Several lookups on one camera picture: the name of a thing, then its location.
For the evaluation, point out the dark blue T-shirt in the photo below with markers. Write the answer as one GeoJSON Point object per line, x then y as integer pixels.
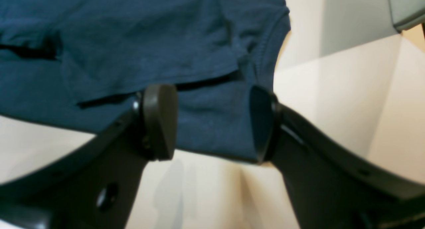
{"type": "Point", "coordinates": [78, 64]}

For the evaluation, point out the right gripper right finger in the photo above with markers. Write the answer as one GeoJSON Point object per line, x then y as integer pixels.
{"type": "Point", "coordinates": [328, 186]}

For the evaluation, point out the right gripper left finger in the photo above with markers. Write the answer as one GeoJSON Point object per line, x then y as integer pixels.
{"type": "Point", "coordinates": [95, 186]}

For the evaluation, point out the grey table edge panel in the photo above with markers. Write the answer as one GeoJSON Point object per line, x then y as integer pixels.
{"type": "Point", "coordinates": [407, 14]}

